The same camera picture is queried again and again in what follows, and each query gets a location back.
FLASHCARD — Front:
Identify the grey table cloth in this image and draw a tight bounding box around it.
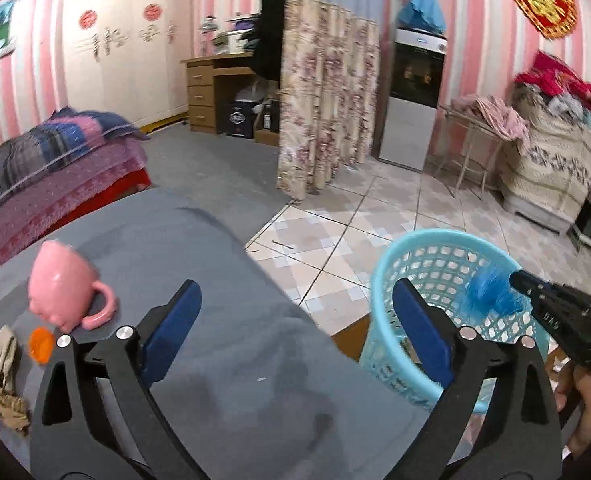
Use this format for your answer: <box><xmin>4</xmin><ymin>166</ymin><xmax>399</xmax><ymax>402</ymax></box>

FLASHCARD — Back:
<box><xmin>0</xmin><ymin>186</ymin><xmax>457</xmax><ymax>480</ymax></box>

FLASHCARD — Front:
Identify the light blue plastic basket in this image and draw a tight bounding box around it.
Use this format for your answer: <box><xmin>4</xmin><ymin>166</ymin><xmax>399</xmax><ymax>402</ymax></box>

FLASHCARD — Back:
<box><xmin>359</xmin><ymin>229</ymin><xmax>549</xmax><ymax>410</ymax></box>

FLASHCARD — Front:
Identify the pink cloth on table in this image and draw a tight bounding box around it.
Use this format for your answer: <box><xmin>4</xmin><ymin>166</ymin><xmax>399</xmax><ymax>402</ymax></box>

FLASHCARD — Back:
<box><xmin>451</xmin><ymin>94</ymin><xmax>531</xmax><ymax>154</ymax></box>

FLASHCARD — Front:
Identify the floral curtain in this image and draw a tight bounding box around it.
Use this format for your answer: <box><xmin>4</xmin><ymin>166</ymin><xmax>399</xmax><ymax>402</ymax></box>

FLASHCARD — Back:
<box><xmin>277</xmin><ymin>0</ymin><xmax>384</xmax><ymax>202</ymax></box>

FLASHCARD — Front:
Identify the black box under desk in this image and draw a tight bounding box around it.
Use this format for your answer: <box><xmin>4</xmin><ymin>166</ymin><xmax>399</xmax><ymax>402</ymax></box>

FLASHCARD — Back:
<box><xmin>224</xmin><ymin>101</ymin><xmax>256</xmax><ymax>139</ymax></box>

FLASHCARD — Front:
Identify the beige cloth mask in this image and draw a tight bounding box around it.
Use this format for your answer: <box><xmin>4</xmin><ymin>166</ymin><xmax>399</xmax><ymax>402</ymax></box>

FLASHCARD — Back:
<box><xmin>0</xmin><ymin>325</ymin><xmax>18</xmax><ymax>394</ymax></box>

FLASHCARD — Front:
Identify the water dispenser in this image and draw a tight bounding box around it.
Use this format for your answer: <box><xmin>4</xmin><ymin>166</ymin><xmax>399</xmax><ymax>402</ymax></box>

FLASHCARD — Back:
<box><xmin>378</xmin><ymin>27</ymin><xmax>447</xmax><ymax>171</ymax></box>

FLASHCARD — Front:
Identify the pink pig mug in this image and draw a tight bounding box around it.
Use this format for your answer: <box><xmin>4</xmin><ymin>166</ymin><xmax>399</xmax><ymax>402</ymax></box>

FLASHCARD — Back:
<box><xmin>28</xmin><ymin>240</ymin><xmax>118</xmax><ymax>334</ymax></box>

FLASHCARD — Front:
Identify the bed with purple blankets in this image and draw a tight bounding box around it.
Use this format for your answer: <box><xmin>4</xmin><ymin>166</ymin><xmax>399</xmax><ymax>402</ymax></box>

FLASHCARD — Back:
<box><xmin>0</xmin><ymin>107</ymin><xmax>150</xmax><ymax>266</ymax></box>

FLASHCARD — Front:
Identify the orange ball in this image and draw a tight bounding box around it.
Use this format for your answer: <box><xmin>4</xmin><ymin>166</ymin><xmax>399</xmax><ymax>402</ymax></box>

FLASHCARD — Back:
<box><xmin>29</xmin><ymin>327</ymin><xmax>56</xmax><ymax>365</ymax></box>

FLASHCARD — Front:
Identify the blue cloth covered bottle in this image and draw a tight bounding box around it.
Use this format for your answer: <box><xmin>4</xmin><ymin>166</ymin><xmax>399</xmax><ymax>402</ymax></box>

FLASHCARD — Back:
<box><xmin>397</xmin><ymin>0</ymin><xmax>446</xmax><ymax>35</ymax></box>

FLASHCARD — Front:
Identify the blue plastic bag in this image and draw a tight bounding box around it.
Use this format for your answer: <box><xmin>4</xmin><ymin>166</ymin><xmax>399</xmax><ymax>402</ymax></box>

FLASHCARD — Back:
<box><xmin>463</xmin><ymin>266</ymin><xmax>524</xmax><ymax>318</ymax></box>

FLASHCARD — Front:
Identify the cream wardrobe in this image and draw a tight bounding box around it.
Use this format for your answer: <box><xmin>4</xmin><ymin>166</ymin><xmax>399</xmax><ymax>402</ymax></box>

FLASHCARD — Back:
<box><xmin>62</xmin><ymin>0</ymin><xmax>192</xmax><ymax>127</ymax></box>

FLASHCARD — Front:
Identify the small metal side table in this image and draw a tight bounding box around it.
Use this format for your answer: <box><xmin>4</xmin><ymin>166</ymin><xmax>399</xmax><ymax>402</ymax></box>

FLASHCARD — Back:
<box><xmin>434</xmin><ymin>105</ymin><xmax>504</xmax><ymax>198</ymax></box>

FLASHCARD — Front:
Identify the pile of colourful clothes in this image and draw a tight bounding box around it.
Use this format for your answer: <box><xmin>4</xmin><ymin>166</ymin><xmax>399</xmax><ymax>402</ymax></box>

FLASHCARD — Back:
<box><xmin>513</xmin><ymin>50</ymin><xmax>591</xmax><ymax>132</ymax></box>

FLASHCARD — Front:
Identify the black hanging coat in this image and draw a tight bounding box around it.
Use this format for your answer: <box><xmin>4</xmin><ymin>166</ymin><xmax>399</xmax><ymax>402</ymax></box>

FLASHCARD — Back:
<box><xmin>250</xmin><ymin>0</ymin><xmax>286</xmax><ymax>81</ymax></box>

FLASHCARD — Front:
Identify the wooden desk with drawers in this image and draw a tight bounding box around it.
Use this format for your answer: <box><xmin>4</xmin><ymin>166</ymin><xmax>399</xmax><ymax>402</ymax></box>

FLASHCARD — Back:
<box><xmin>181</xmin><ymin>52</ymin><xmax>277</xmax><ymax>134</ymax></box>

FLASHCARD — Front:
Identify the person's right hand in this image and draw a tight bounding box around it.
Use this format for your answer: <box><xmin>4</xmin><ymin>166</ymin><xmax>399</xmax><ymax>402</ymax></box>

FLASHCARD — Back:
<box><xmin>555</xmin><ymin>361</ymin><xmax>591</xmax><ymax>458</ymax></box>

